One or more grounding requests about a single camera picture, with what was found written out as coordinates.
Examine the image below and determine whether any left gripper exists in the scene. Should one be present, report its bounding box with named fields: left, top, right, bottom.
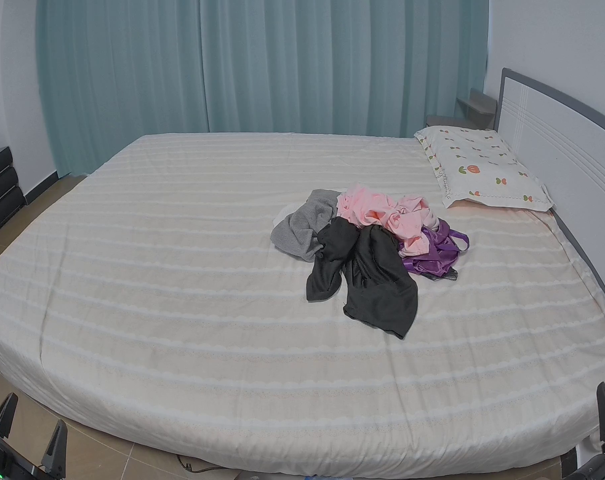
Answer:
left=0, top=393, right=68, bottom=480

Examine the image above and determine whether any black T-shirt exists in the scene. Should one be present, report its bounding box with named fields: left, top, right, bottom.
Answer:
left=306, top=216, right=419, bottom=340

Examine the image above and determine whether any bed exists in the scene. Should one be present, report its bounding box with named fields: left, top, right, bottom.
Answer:
left=0, top=66, right=605, bottom=476

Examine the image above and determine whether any purple garment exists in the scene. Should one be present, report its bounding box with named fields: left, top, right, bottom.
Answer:
left=398, top=219, right=469, bottom=283

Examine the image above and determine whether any black chest of drawers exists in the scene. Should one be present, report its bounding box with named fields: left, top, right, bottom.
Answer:
left=0, top=146, right=25, bottom=246

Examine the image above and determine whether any white printed pillow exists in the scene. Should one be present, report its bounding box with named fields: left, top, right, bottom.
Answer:
left=414, top=125, right=554, bottom=210

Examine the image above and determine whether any pink garment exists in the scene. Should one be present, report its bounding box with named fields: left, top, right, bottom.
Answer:
left=336, top=183, right=440, bottom=258

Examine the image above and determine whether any grey garment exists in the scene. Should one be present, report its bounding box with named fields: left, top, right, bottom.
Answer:
left=271, top=189, right=339, bottom=263

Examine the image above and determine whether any grey bedside table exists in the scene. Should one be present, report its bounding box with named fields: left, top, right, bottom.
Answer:
left=426, top=87, right=498, bottom=131

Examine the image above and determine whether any blue-green curtain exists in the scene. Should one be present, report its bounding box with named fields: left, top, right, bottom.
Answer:
left=36, top=0, right=208, bottom=176
left=198, top=0, right=490, bottom=139

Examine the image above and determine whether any black cable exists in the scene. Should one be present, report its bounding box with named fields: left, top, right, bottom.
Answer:
left=176, top=455, right=218, bottom=475

